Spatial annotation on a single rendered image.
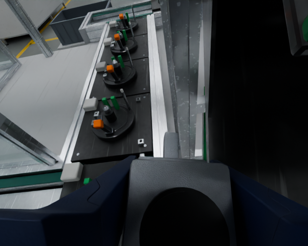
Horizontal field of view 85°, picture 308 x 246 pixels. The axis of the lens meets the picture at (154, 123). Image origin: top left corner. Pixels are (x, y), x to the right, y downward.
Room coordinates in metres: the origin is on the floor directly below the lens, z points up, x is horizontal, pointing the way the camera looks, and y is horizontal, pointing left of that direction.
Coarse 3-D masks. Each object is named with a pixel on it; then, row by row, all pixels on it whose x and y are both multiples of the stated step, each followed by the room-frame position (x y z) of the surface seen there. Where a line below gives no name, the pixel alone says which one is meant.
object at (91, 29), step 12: (144, 0) 1.57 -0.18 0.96; (96, 12) 1.60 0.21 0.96; (108, 12) 1.57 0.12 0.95; (120, 12) 1.54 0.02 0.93; (144, 12) 1.46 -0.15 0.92; (156, 12) 1.25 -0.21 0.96; (84, 24) 1.40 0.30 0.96; (96, 24) 1.34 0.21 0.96; (108, 24) 1.29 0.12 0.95; (156, 24) 1.24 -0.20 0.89; (84, 36) 1.33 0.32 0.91; (96, 36) 1.32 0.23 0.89
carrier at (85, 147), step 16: (112, 96) 0.42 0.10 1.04; (144, 96) 0.46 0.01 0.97; (96, 112) 0.40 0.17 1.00; (112, 112) 0.36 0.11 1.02; (128, 112) 0.38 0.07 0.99; (144, 112) 0.38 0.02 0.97; (80, 128) 0.39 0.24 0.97; (112, 128) 0.32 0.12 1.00; (128, 128) 0.32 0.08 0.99; (144, 128) 0.32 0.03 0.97; (80, 144) 0.32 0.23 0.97; (96, 144) 0.30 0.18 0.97; (112, 144) 0.29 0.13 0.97; (128, 144) 0.27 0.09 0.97; (144, 144) 0.26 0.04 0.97; (80, 160) 0.27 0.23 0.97; (96, 160) 0.26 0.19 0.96
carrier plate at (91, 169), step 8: (120, 160) 0.23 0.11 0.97; (88, 168) 0.23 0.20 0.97; (96, 168) 0.23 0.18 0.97; (104, 168) 0.22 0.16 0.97; (88, 176) 0.21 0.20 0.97; (96, 176) 0.20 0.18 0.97; (64, 184) 0.21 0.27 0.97; (72, 184) 0.20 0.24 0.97; (80, 184) 0.19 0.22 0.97; (64, 192) 0.18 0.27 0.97; (120, 240) 0.05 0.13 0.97
